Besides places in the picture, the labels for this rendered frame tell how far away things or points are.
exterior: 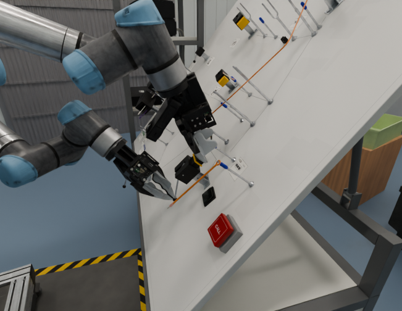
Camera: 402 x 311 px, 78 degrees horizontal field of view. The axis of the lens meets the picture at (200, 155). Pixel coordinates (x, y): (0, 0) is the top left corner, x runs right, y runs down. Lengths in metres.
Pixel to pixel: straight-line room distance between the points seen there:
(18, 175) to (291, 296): 0.76
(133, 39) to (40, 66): 3.65
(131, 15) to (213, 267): 0.49
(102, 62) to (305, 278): 0.79
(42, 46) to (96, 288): 1.57
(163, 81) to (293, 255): 0.70
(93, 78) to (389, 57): 0.52
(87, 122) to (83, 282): 1.45
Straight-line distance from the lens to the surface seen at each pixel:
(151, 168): 0.65
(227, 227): 0.50
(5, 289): 1.88
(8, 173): 0.67
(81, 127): 0.67
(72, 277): 2.04
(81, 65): 0.48
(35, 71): 4.11
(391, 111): 5.41
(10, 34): 0.63
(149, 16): 0.48
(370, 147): 2.49
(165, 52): 0.49
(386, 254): 0.82
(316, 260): 0.96
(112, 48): 0.48
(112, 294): 1.86
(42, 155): 0.69
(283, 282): 0.86
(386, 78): 0.54
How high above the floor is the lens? 1.46
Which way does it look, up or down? 26 degrees down
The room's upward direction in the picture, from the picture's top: straight up
